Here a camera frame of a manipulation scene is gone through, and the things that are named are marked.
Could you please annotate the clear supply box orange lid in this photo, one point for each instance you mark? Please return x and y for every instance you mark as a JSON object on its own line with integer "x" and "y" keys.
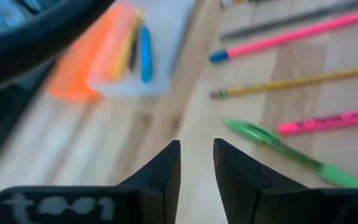
{"x": 82, "y": 62}

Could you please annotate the thin black pen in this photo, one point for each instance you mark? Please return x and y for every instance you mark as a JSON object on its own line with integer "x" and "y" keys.
{"x": 133, "y": 56}

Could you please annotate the yellow highlighter black print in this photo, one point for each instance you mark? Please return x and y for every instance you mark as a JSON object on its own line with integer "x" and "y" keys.
{"x": 124, "y": 49}

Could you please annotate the pink pencil blue eraser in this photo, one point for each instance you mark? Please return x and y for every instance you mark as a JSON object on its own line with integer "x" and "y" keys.
{"x": 291, "y": 35}

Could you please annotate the grey marker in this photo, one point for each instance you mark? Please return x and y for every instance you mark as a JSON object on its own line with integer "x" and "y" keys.
{"x": 291, "y": 20}

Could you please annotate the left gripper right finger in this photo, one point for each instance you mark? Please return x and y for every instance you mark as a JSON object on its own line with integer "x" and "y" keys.
{"x": 275, "y": 202}

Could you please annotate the yellow wooden pencil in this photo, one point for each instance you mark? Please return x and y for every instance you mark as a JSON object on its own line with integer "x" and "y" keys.
{"x": 291, "y": 83}

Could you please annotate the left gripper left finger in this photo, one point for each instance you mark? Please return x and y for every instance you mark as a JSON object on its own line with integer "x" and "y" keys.
{"x": 104, "y": 205}

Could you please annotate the blue pen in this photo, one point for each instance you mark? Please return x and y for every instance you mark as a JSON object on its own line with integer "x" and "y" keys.
{"x": 146, "y": 56}

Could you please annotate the pink highlighter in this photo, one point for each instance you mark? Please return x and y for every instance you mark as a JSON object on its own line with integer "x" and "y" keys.
{"x": 328, "y": 122}

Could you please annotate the green pen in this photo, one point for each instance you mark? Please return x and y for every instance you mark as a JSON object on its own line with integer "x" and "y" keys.
{"x": 259, "y": 135}

